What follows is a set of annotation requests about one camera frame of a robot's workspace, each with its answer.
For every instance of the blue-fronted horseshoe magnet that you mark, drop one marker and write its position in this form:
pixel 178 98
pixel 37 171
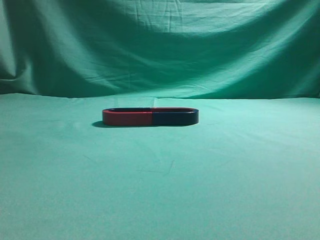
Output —
pixel 174 116

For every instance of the red-fronted horseshoe magnet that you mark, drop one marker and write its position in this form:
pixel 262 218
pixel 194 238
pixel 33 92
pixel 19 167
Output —
pixel 132 116

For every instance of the green cloth backdrop and cover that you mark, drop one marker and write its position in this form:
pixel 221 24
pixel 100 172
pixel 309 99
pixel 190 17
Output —
pixel 248 170

